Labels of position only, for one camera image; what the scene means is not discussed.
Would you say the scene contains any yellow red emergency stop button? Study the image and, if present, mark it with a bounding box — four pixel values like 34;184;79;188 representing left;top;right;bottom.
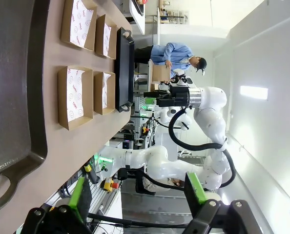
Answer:
103;178;120;194

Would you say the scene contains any brown cardboard donut box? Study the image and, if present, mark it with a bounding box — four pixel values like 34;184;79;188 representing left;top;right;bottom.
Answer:
57;65;94;131
94;14;118;60
60;0;98;52
93;71;116;116

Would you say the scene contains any aluminium base frame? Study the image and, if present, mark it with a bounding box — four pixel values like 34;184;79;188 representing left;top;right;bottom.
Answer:
44;168;123;221

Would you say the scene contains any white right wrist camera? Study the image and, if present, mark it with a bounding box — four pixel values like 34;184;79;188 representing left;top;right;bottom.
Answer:
171;69;197;86

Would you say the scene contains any white smiley paper liner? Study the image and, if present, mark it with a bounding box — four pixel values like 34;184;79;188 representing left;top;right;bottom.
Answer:
66;68;86;121
103;22;112;58
69;0;95;48
102;72;112;109

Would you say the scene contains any white table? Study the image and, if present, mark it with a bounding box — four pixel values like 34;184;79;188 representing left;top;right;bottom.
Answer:
129;0;146;35

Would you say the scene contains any thick black cable hose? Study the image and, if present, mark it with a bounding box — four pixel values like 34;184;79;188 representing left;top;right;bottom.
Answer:
118;108;236;195

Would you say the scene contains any dark blue serving tray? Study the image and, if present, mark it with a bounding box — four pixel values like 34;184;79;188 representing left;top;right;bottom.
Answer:
133;0;145;17

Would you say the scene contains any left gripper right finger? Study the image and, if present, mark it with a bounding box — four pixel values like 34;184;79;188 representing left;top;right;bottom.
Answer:
183;172;259;234

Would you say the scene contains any black yellow handheld device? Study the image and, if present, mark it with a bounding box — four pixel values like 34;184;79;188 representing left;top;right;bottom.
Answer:
83;162;101;185

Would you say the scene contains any large brown serving tray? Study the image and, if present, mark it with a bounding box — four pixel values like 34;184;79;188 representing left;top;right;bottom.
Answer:
0;0;50;215

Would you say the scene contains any bright ceiling light panel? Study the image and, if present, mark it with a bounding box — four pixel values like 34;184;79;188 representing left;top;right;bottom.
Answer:
240;85;269;100

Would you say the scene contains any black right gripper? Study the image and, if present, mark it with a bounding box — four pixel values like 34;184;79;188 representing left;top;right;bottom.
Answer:
144;84;190;108

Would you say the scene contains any plain cardboard carton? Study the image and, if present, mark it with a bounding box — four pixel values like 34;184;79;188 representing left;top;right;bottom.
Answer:
151;64;171;82

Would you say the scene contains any person in blue shirt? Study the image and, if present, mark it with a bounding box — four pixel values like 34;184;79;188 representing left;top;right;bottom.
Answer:
134;42;207;76

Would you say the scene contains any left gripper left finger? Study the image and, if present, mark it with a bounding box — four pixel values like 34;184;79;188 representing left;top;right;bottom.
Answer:
20;176;94;234

